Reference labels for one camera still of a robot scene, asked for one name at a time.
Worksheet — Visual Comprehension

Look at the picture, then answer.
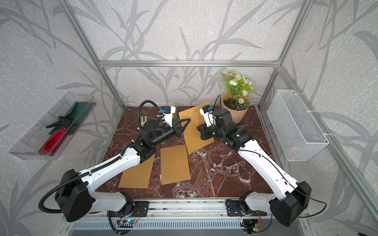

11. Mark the kraft file bag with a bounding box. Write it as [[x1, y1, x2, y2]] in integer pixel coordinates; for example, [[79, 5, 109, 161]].
[[160, 145, 191, 185], [179, 103, 214, 154], [118, 155, 155, 189]]

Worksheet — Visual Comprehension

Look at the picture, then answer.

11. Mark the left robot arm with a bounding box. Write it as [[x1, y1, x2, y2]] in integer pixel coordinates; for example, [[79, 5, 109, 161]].
[[38, 119, 191, 222]]

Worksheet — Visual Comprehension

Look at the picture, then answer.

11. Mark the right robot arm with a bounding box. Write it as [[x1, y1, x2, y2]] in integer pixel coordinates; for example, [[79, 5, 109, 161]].
[[197, 105, 312, 227]]

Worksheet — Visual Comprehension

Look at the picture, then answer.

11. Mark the green garden hand fork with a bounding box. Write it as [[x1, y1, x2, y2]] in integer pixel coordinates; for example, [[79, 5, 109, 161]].
[[140, 116, 147, 127]]

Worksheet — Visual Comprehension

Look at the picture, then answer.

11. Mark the peach flower pot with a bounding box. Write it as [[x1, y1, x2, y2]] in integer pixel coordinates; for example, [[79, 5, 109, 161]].
[[221, 95, 248, 124]]

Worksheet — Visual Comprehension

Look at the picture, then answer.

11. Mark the green artificial plant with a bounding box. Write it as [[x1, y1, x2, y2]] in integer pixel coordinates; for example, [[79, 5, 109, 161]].
[[221, 70, 255, 111]]

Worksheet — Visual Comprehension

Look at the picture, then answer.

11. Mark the green dustpan scoop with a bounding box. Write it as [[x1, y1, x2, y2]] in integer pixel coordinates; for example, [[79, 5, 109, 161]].
[[46, 102, 96, 135]]

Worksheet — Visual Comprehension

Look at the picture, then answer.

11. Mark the left circuit board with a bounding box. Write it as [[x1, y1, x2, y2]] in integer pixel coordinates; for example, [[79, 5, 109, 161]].
[[116, 218, 139, 229]]

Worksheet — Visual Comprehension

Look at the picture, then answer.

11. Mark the circuit board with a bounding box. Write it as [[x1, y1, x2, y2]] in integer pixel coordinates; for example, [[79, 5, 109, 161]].
[[116, 218, 139, 229], [240, 219, 261, 236]]

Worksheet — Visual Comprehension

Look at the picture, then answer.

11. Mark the right circuit board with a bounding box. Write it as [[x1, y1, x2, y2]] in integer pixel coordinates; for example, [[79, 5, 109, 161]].
[[240, 219, 261, 236]]

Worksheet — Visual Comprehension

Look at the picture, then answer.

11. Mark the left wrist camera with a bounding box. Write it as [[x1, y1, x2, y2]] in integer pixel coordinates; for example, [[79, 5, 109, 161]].
[[159, 106, 176, 127]]

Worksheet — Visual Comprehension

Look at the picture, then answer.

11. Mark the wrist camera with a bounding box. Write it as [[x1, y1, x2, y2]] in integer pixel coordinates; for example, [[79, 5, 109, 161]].
[[199, 105, 215, 127], [159, 106, 176, 127]]

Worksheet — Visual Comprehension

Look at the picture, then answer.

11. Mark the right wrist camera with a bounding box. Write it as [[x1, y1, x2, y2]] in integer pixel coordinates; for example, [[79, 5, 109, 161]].
[[199, 105, 215, 127]]

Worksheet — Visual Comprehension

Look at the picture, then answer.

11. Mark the aluminium front rail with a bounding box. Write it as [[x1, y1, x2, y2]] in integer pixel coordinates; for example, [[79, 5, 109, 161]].
[[60, 198, 311, 221]]

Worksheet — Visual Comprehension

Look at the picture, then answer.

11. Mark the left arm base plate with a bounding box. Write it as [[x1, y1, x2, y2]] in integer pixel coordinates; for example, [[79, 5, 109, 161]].
[[108, 201, 150, 217]]

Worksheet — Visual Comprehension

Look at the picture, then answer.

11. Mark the white wire mesh basket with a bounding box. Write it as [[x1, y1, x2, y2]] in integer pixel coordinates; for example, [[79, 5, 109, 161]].
[[267, 89, 329, 162]]

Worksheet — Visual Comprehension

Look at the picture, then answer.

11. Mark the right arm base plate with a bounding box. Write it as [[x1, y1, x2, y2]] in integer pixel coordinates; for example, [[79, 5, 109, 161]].
[[225, 199, 258, 217]]

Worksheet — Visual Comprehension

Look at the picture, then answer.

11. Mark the clear plastic wall bin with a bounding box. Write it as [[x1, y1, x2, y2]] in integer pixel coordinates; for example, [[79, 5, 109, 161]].
[[9, 92, 96, 160]]

